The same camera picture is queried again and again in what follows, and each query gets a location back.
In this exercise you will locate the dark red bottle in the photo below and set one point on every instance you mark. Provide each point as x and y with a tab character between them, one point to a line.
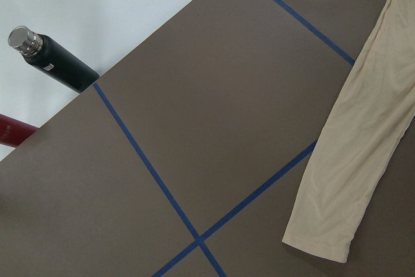
15	132

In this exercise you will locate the beige long-sleeve graphic t-shirt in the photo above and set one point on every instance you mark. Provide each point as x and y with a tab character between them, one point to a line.
367	121

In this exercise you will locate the black bottle with steel cap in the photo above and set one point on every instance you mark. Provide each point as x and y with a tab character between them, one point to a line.
49	57

